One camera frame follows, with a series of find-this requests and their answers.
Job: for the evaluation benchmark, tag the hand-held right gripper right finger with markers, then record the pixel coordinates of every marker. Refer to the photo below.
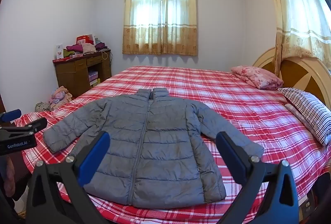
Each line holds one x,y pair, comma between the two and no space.
230,153

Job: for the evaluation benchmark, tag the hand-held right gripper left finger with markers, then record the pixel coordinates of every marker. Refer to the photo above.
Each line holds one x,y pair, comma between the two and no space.
95,152

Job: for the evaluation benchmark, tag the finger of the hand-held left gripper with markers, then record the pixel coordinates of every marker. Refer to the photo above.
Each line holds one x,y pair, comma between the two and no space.
32,125
10,115

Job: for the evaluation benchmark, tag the grey puffer jacket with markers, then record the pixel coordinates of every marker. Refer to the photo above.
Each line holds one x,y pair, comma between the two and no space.
155,149

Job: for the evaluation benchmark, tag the person's left forearm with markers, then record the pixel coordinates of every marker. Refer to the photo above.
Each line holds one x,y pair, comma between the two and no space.
9,174

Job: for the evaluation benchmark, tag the pile of clothes on floor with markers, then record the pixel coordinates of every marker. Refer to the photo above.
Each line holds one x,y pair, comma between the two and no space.
59,97

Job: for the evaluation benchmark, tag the magenta folded clothes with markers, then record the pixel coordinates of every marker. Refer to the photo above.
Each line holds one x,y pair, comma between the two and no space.
73,47

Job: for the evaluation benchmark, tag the purple folded clothes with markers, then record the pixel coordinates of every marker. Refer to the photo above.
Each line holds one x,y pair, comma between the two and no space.
100,45

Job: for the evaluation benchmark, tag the bed with red plaid sheet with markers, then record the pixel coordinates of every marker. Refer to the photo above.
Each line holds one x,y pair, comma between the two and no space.
232,110

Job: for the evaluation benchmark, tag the brown wooden desk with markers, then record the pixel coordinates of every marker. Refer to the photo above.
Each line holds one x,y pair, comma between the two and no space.
69,74

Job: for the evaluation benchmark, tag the boxes under desk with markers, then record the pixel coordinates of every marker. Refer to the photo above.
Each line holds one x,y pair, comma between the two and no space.
93,78

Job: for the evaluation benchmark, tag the white printed card box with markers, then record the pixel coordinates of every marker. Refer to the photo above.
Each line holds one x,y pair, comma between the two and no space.
59,52

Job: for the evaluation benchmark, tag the green folded cloth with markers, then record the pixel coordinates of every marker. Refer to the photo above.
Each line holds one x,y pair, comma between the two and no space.
68,53

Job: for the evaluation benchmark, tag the pink floral folded quilt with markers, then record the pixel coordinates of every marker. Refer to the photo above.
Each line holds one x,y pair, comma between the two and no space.
258,76

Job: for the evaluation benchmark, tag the striped pillow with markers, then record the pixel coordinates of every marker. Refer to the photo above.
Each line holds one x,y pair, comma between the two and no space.
307,107

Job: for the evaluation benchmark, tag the beige pink folded jacket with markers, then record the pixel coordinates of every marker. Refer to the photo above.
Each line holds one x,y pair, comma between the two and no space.
88,48

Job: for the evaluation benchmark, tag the red printed box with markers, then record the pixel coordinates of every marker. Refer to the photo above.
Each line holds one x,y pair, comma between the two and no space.
84,39

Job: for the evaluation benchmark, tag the wooden bed headboard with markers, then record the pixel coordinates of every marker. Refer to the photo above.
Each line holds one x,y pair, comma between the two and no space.
305,74

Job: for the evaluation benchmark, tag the beige patterned window curtain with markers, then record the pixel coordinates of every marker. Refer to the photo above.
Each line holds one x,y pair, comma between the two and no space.
160,37

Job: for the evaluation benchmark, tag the beige patterned side curtain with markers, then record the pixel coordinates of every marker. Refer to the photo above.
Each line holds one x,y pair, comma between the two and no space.
297,27

